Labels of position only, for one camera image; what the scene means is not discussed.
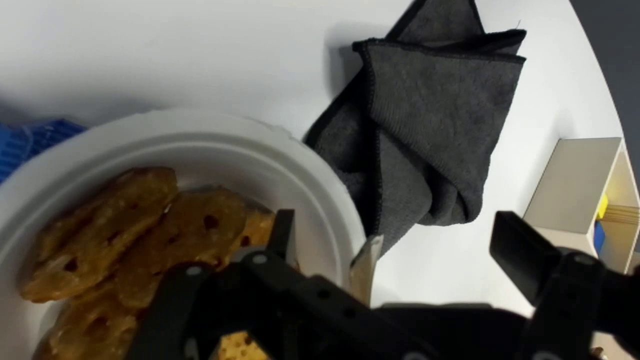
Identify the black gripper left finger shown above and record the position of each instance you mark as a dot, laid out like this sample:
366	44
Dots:
200	307

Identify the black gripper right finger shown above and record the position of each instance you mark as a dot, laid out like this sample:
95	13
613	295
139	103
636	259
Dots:
573	301

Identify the white bowl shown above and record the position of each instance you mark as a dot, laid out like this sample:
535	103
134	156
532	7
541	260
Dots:
232	146

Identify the blue toy block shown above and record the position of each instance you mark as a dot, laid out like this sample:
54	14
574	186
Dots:
599	237

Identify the yellow toy block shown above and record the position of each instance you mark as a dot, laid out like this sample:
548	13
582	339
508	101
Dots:
602	207

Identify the brown pretzel heap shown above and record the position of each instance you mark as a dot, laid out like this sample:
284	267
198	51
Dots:
132	233

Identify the open wooden tray box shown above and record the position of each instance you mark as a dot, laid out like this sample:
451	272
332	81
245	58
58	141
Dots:
573	181

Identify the black folded cloth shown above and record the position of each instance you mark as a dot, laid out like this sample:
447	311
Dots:
426	120

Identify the blue snack bag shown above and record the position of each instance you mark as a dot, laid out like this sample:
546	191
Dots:
33	142

